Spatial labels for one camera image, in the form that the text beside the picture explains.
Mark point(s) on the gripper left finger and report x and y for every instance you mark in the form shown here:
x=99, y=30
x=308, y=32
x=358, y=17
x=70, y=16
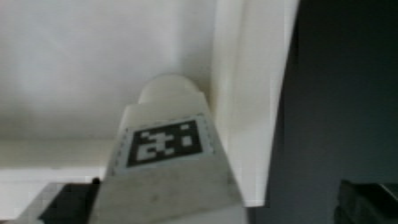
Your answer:
x=63, y=204

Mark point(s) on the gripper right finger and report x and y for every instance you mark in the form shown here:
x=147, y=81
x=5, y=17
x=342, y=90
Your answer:
x=367, y=203

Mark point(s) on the white table leg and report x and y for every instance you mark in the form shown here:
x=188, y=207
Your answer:
x=170, y=184

